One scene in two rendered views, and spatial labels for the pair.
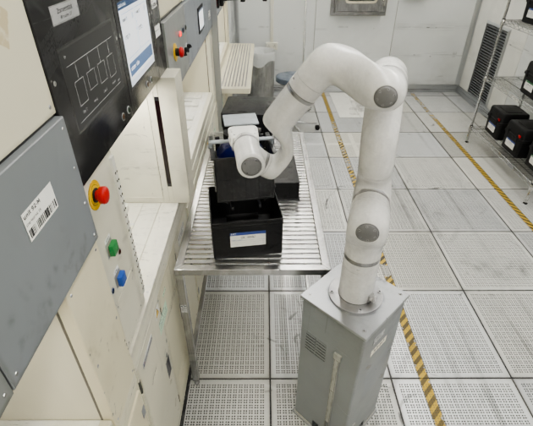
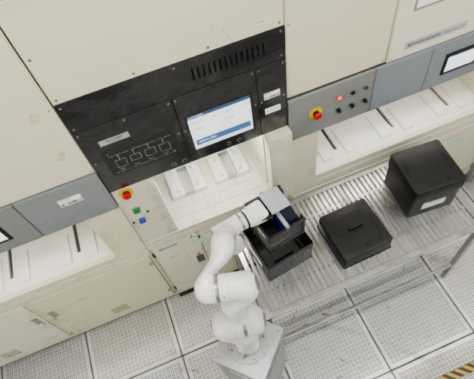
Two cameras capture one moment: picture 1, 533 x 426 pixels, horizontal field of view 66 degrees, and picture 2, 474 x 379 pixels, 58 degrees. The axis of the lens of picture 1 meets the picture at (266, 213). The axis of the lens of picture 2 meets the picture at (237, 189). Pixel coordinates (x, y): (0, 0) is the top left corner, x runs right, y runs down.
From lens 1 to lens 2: 1.77 m
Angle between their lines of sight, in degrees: 56
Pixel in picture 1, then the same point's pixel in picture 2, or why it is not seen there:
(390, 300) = (252, 369)
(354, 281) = not seen: hidden behind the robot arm
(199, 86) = not seen: outside the picture
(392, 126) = (227, 306)
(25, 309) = (54, 221)
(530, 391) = not seen: outside the picture
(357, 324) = (222, 351)
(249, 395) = not seen: hidden behind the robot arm
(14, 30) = (69, 155)
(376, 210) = (220, 324)
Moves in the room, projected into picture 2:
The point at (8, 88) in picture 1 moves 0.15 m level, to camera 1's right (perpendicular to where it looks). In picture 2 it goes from (61, 171) to (65, 199)
